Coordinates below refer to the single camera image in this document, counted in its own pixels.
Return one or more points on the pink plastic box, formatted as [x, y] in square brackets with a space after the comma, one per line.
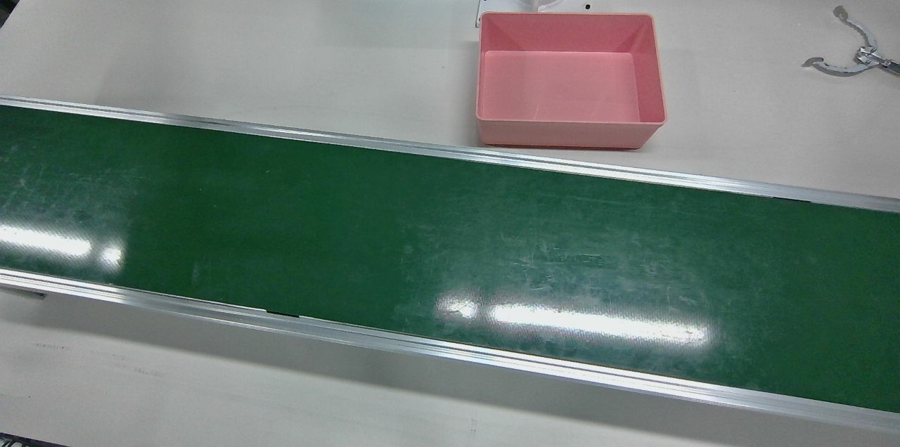
[562, 88]

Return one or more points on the green conveyor belt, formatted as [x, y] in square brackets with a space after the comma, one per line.
[422, 236]

